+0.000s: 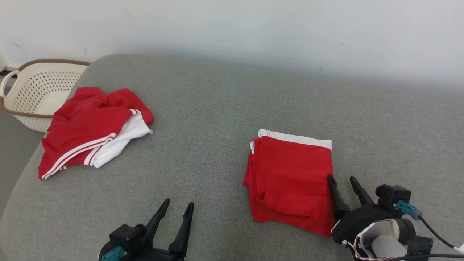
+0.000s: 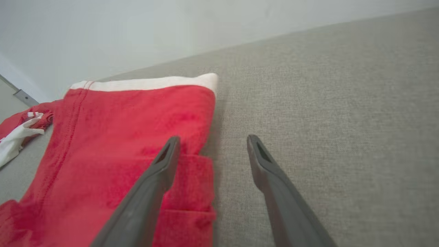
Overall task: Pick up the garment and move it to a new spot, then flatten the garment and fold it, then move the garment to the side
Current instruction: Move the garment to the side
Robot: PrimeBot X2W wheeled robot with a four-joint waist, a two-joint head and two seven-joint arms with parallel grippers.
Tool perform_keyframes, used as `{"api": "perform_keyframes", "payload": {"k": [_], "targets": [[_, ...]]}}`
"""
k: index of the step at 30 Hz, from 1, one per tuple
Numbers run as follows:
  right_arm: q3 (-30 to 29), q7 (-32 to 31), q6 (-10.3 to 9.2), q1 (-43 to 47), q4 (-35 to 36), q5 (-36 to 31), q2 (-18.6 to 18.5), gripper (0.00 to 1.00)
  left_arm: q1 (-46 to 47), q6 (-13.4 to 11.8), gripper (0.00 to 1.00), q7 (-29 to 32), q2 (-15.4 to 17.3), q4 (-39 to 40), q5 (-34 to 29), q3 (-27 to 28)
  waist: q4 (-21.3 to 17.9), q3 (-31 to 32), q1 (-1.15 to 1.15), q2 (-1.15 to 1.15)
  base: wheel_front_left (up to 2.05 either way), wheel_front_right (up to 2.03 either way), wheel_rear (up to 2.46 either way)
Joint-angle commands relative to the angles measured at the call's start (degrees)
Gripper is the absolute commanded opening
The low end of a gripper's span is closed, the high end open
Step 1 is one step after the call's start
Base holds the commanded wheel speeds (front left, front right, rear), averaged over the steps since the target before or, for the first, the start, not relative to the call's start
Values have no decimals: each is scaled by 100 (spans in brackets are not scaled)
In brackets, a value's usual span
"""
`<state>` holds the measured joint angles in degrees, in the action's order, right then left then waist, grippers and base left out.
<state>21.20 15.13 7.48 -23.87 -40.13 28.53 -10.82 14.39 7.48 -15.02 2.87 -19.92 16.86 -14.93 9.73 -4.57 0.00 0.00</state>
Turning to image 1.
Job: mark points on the red Bulls basketball jersey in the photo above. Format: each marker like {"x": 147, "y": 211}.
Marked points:
{"x": 87, "y": 123}

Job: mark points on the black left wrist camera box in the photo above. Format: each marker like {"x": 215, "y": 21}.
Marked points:
{"x": 125, "y": 241}

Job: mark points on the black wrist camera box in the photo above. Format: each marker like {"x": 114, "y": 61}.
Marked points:
{"x": 393, "y": 197}
{"x": 125, "y": 241}

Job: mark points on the cream perforated laundry basket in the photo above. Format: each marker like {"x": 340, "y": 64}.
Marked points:
{"x": 36, "y": 94}

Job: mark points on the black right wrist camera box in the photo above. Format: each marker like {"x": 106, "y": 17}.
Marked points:
{"x": 393, "y": 197}

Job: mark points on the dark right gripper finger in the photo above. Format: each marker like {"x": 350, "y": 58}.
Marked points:
{"x": 360, "y": 192}
{"x": 337, "y": 199}

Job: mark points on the red shorts white waistband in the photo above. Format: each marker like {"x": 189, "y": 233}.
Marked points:
{"x": 290, "y": 177}

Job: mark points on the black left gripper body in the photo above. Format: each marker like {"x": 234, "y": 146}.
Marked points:
{"x": 159, "y": 255}

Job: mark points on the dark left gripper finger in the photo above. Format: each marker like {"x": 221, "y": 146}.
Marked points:
{"x": 157, "y": 223}
{"x": 183, "y": 232}

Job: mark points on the grey fabric sofa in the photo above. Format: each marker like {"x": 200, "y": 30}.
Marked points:
{"x": 217, "y": 127}

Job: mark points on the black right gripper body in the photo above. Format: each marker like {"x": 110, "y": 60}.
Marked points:
{"x": 362, "y": 221}

